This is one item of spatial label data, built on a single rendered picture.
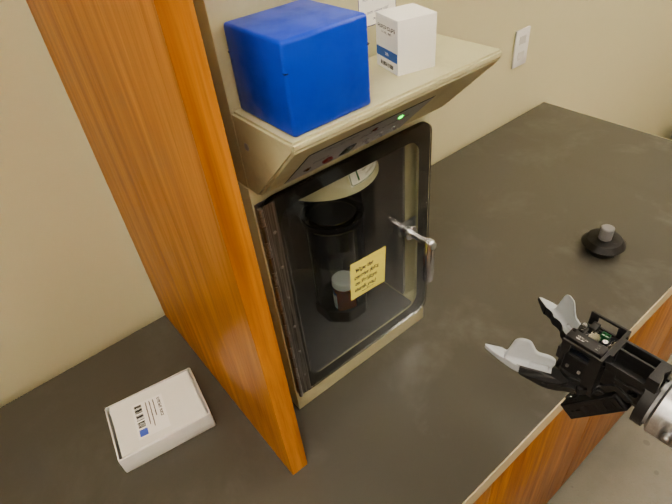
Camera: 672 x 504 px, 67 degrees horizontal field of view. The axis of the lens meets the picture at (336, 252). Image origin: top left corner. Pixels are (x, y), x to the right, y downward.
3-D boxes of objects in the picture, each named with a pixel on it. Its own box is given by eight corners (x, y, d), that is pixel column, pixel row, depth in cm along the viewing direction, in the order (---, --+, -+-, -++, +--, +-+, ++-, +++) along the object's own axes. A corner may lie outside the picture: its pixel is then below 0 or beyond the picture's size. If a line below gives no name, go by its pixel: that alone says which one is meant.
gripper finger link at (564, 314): (563, 273, 75) (597, 318, 68) (555, 301, 79) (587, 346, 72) (543, 276, 75) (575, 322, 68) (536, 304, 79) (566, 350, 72)
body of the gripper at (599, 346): (589, 306, 68) (685, 358, 60) (575, 347, 73) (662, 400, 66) (556, 336, 64) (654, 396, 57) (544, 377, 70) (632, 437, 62)
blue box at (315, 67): (240, 110, 54) (221, 21, 49) (313, 81, 59) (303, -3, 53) (294, 139, 48) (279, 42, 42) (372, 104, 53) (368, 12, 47)
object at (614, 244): (571, 250, 117) (577, 227, 113) (592, 232, 121) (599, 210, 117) (609, 269, 111) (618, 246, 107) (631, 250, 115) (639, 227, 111)
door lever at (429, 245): (414, 265, 91) (404, 272, 90) (415, 223, 85) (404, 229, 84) (437, 279, 88) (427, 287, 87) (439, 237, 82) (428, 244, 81)
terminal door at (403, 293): (300, 392, 88) (257, 201, 62) (422, 303, 101) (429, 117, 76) (303, 395, 87) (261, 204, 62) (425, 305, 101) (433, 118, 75)
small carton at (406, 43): (376, 64, 61) (374, 11, 57) (412, 54, 63) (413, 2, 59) (397, 76, 58) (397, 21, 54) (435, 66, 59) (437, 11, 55)
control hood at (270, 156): (246, 190, 61) (227, 111, 54) (431, 101, 75) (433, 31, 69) (303, 231, 54) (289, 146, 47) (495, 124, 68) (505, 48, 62)
